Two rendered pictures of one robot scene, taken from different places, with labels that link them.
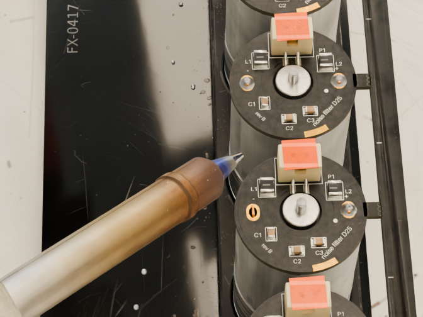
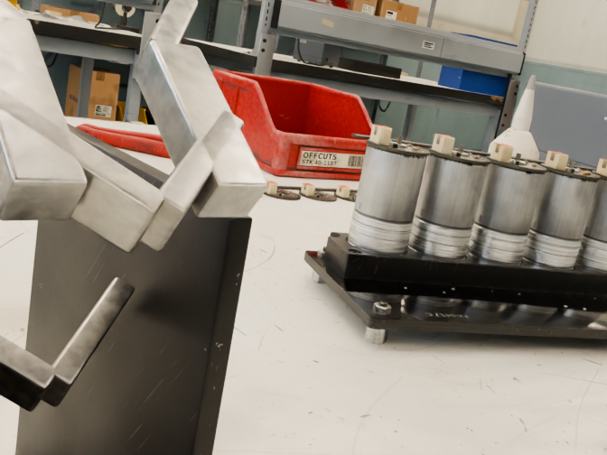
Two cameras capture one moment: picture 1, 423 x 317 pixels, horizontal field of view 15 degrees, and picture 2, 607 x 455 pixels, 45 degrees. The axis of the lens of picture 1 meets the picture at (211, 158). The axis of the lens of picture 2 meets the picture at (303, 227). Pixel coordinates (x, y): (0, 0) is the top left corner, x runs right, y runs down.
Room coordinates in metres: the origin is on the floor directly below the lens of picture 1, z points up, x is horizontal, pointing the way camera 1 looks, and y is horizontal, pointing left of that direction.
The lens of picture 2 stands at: (0.34, 0.25, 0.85)
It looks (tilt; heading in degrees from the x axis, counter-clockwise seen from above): 14 degrees down; 251
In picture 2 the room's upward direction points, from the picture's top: 11 degrees clockwise
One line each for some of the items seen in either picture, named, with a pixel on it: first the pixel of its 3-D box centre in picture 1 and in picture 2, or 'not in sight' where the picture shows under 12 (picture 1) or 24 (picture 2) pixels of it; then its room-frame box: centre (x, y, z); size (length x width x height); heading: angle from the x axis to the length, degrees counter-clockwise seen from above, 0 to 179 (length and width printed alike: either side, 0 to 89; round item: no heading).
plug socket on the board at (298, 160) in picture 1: (299, 166); (557, 161); (0.14, -0.02, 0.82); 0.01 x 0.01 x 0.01; 2
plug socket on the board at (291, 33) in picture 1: (291, 39); (503, 153); (0.16, -0.02, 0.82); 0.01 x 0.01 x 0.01; 2
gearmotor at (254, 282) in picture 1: (294, 262); (555, 224); (0.13, -0.02, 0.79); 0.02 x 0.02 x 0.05
